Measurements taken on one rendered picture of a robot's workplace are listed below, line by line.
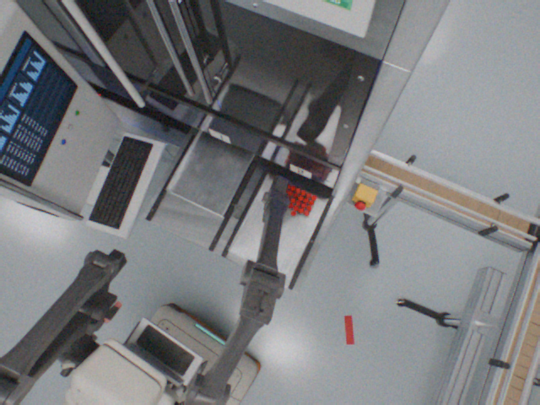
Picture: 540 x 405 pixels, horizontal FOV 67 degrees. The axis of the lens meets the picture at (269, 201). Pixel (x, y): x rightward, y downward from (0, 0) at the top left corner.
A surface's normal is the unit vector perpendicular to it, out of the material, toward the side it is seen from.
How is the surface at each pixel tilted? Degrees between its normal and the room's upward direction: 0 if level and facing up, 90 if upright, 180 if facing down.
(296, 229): 0
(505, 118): 0
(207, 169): 0
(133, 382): 42
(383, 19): 90
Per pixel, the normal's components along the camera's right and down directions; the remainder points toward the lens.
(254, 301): 0.34, -0.57
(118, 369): 0.33, -0.74
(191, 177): -0.04, -0.25
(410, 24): -0.44, 0.87
